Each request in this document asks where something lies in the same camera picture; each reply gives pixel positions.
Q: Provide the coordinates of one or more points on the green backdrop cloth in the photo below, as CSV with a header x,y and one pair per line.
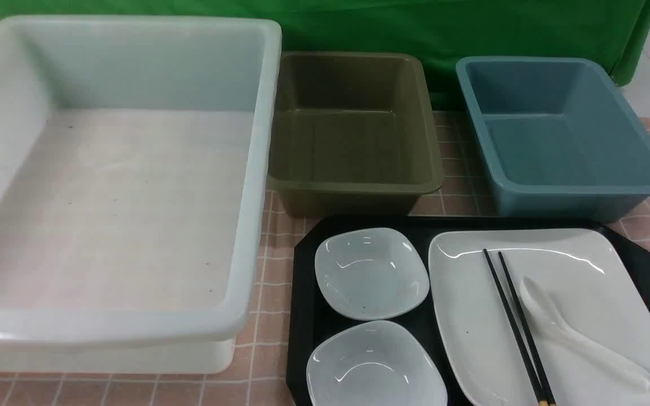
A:
x,y
438,33

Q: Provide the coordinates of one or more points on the white ceramic soup spoon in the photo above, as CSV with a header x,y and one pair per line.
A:
x,y
550,323

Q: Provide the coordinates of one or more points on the olive green plastic bin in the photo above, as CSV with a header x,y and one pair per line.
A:
x,y
353,133

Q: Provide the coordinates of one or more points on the pink checkered tablecloth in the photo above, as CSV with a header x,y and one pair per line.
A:
x,y
256,375

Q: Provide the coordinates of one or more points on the small white bowl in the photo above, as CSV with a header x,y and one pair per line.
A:
x,y
371,274
374,363

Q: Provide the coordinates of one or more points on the blue plastic bin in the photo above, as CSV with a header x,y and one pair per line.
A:
x,y
557,137

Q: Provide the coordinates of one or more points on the large white plastic tub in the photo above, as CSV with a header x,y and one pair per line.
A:
x,y
133,162

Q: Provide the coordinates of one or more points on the large white square plate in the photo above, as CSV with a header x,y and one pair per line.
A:
x,y
581,272

